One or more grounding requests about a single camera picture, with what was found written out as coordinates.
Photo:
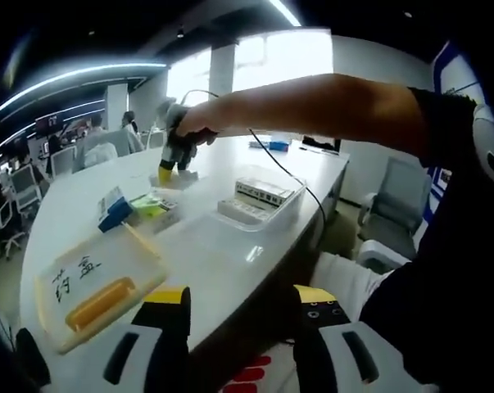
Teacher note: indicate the white chair armrest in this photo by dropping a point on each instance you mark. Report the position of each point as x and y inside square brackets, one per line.
[377, 254]

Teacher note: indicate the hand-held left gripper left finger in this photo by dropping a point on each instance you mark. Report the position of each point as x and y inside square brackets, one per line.
[175, 323]

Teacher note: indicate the person's right hand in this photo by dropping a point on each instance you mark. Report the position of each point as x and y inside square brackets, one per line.
[197, 118]

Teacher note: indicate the person's black shirt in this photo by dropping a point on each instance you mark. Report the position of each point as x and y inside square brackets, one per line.
[455, 286]

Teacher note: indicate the person's white trousers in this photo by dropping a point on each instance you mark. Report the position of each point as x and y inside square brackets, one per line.
[341, 278]

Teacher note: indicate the white cloth red marks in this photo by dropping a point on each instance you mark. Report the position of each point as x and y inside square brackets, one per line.
[255, 368]

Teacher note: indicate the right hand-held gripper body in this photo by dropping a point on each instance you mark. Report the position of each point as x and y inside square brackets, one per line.
[175, 143]

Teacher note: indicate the small pale packet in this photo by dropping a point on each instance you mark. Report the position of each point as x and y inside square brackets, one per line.
[257, 144]

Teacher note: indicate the curved ceiling light strip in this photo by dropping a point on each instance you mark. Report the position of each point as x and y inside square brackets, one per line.
[128, 67]

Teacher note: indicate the large window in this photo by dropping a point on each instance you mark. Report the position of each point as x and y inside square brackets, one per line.
[279, 53]

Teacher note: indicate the clear plastic storage box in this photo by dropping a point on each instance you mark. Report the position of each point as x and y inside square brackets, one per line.
[297, 200]

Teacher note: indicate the blue white wall poster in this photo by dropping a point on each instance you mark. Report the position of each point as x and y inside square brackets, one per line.
[455, 73]

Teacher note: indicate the straight ceiling light strip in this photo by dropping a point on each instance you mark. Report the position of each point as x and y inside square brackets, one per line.
[285, 13]

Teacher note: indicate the white worn device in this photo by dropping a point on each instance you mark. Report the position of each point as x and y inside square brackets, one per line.
[482, 135]

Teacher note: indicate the white mesh office chair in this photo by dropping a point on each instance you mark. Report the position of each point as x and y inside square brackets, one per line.
[25, 188]
[63, 161]

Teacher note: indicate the blue white medicine box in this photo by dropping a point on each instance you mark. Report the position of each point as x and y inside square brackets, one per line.
[117, 213]

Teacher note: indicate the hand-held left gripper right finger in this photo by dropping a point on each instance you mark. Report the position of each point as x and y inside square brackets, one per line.
[322, 315]

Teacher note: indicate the office chair draped with jacket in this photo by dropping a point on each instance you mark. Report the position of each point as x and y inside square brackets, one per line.
[103, 149]

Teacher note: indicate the plain white medicine box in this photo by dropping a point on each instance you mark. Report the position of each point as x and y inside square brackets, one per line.
[185, 182]

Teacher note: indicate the blue tissue box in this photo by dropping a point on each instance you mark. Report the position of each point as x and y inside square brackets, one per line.
[279, 145]

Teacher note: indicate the grey office chair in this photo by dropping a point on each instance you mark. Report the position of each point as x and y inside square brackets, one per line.
[398, 192]

